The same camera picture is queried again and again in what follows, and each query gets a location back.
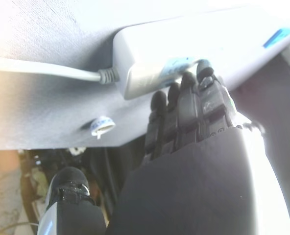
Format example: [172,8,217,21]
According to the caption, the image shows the white power strip blue sockets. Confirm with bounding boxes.
[112,0,290,100]

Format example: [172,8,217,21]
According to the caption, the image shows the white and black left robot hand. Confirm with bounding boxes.
[37,60,290,235]

